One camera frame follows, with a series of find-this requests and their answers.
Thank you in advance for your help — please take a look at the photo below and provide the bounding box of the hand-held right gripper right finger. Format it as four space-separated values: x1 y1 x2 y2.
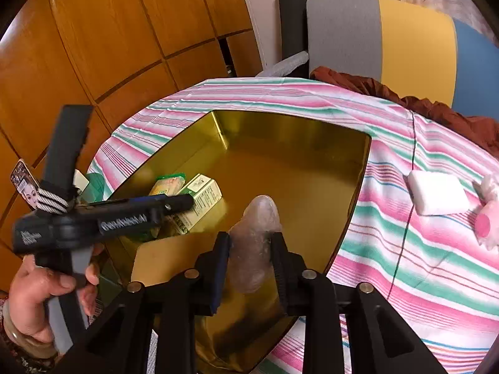
271 233 449 374

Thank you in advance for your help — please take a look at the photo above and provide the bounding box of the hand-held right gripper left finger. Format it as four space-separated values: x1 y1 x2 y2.
55 232 234 374

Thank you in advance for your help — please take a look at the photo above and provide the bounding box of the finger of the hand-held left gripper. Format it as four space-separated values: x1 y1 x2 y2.
154 194 195 219

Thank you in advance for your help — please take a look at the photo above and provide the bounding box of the cream green carton box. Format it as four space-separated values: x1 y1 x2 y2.
172 173 224 236

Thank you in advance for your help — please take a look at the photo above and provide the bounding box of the clear plastic item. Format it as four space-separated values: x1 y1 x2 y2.
228 195 283 295

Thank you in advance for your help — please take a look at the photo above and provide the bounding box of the gold metal tin box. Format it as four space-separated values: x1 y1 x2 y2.
94 110 373 374

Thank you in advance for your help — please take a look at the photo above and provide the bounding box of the pink white item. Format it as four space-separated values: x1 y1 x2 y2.
473 173 499 250

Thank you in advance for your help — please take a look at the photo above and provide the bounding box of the person's left hand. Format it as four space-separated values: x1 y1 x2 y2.
8 243 105 343

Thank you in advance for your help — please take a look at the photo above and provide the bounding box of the yellow green packet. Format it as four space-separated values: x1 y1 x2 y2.
148 172 187 197

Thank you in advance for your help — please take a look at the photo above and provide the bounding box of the green bag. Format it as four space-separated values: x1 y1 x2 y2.
86 171 106 203

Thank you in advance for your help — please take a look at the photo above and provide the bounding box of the face print card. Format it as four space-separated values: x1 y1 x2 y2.
10 159 41 211

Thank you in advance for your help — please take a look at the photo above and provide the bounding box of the pink green striped cloth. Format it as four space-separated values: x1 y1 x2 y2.
86 77 499 374

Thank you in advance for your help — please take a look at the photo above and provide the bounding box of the clear plastic wrap strip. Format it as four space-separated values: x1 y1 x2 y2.
255 50 310 78

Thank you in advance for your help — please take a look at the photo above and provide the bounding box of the wooden panel cabinet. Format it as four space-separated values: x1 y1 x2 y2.
0 0 266 297

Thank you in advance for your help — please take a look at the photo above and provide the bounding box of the brown cloth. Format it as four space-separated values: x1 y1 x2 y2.
310 66 499 156

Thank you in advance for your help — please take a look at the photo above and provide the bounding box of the grey yellow blue chair cushion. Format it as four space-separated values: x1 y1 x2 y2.
306 0 499 119

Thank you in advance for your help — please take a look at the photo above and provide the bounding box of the beige bangle bracelet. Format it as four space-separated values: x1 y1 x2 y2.
3 302 59 359

